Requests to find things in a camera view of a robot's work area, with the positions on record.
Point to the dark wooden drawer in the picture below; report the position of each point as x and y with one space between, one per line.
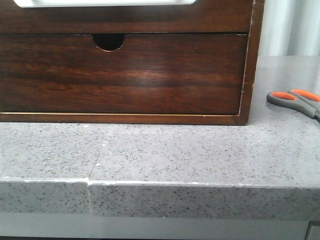
150 73

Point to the grey orange scissors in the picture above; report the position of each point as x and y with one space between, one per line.
303 101

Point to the dark wooden drawer cabinet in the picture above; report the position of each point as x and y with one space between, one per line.
109 25

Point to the white tray on cabinet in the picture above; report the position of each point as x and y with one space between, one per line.
98 3

